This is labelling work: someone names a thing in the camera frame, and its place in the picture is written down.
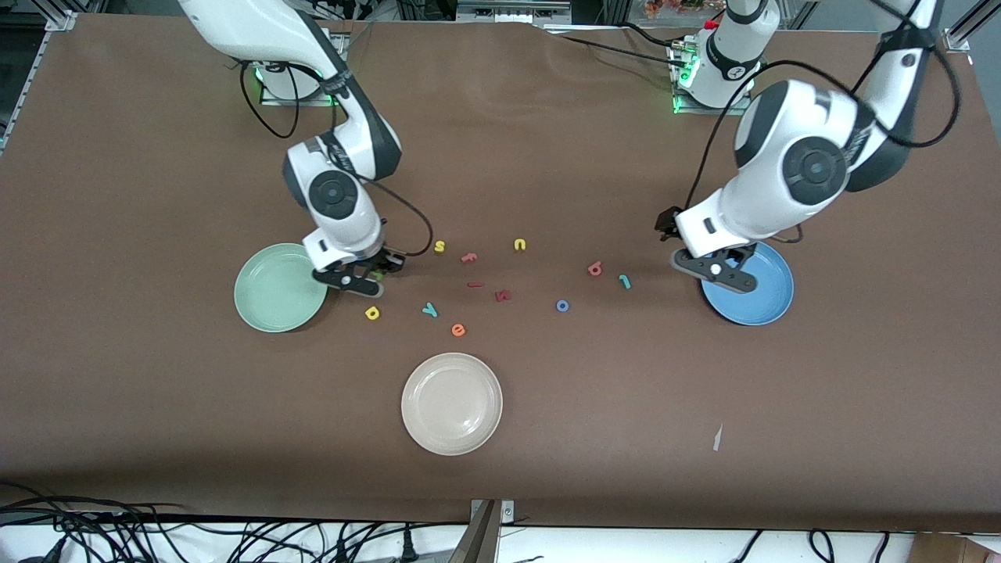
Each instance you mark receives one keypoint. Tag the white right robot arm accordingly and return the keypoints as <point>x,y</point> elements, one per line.
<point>266,31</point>

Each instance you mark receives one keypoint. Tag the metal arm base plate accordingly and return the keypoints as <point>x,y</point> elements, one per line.
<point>743,109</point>
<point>274,95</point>

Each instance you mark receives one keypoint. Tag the teal foam letter y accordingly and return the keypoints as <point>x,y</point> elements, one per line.
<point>431,310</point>

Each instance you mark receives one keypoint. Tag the aluminium profile bracket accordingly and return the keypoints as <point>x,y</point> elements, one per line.
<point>485,539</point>

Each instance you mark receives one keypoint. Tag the red foam letter b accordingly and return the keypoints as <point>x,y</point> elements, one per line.
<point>598,265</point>

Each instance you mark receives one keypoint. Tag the white paper scrap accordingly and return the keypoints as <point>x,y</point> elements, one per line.
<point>717,439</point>

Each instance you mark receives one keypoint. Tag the cardboard box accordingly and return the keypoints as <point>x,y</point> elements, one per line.
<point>954,551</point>

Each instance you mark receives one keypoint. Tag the blue plate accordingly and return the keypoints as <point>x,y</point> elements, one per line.
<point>762,301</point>

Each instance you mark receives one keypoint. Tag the brown table cover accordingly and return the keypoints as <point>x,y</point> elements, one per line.
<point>626,391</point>

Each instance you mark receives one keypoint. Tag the grey metal equipment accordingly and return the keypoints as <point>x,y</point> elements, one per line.
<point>508,12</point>

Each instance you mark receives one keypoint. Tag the orange artificial flowers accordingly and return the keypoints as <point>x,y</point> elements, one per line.
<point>665,8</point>

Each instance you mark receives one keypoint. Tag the black power plug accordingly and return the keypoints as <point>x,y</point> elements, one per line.
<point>407,549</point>

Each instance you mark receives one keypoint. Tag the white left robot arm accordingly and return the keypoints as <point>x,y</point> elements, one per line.
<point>774,133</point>

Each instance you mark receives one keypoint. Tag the light green plate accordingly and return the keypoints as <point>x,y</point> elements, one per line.
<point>274,289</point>

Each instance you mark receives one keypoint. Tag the beige plate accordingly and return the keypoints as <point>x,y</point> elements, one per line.
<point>452,404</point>

